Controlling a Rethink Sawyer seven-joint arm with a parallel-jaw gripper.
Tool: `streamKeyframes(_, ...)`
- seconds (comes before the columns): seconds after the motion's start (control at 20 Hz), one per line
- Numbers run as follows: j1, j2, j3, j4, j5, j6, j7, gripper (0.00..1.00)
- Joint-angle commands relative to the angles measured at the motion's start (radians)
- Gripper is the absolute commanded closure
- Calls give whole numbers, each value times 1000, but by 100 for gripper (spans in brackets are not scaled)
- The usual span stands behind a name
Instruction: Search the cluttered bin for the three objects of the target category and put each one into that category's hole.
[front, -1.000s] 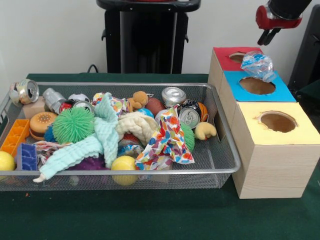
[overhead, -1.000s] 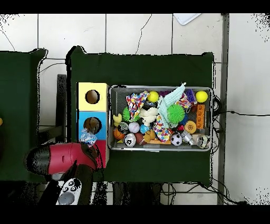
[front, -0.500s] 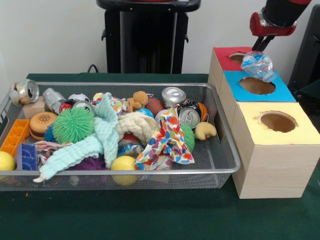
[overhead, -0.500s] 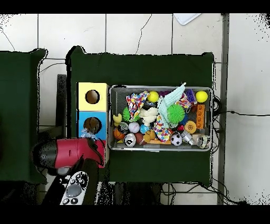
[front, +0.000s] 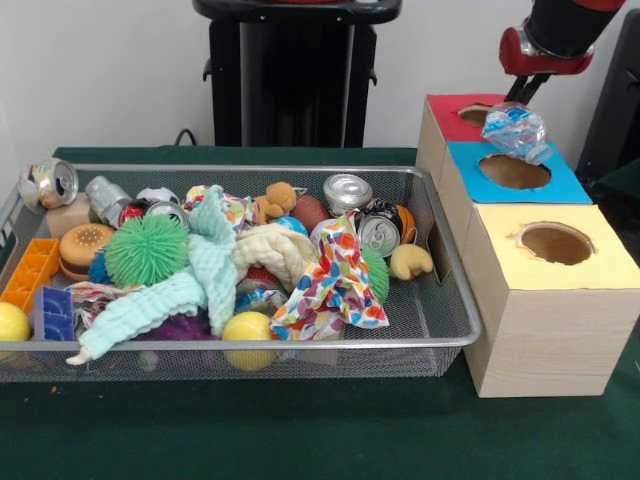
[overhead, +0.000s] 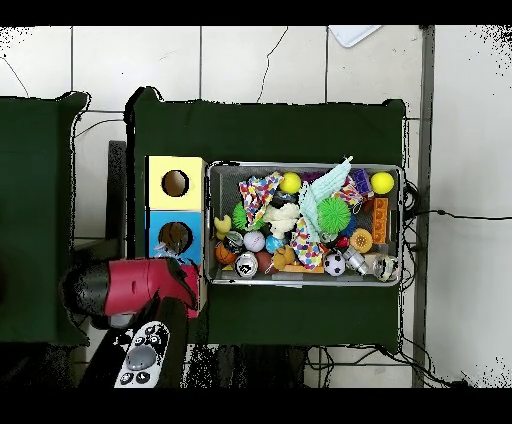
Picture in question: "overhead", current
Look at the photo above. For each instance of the yellow ball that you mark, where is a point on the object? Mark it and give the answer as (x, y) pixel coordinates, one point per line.
(382, 182)
(290, 182)

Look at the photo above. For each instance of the large green spiky ball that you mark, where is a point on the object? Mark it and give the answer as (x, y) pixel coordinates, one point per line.
(333, 214)

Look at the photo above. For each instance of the wooden box with three holes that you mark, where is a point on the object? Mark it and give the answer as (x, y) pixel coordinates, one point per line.
(192, 192)

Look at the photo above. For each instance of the dark green tablecloth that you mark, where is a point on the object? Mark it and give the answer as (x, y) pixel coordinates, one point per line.
(260, 132)

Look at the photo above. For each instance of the white tray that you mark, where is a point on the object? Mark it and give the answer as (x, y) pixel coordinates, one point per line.
(352, 34)

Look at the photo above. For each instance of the green covered side table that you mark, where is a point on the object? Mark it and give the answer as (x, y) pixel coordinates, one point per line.
(32, 200)

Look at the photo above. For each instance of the brown plush bear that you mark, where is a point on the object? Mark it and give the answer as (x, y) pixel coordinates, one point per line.
(282, 256)

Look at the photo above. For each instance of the toy burger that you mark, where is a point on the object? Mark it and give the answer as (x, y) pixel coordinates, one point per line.
(360, 240)

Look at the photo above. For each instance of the colourful dotted cloth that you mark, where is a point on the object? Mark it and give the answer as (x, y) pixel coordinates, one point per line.
(258, 194)

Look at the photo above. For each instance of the silver drink can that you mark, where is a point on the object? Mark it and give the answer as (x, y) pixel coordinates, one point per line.
(245, 264)

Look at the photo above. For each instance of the clear mesh bin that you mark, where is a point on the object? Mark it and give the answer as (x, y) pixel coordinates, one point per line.
(224, 188)

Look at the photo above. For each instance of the black and white soccer ball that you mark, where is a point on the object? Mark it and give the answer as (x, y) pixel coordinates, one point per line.
(334, 264)

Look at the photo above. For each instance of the purple toy block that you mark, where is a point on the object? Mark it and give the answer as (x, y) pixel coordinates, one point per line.
(362, 180)

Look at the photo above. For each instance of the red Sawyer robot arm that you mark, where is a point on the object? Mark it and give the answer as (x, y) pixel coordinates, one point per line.
(132, 286)

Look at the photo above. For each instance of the silver plastic toy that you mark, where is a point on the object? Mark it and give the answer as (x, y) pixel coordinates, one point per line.
(356, 260)

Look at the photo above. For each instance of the crushed bottle with blue-red label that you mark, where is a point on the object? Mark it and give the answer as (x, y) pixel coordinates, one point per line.
(166, 252)

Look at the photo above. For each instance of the orange plastic grid tray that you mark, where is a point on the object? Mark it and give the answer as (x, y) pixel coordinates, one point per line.
(380, 220)

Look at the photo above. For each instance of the mint green knitted cloth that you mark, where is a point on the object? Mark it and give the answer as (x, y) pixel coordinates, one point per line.
(330, 180)

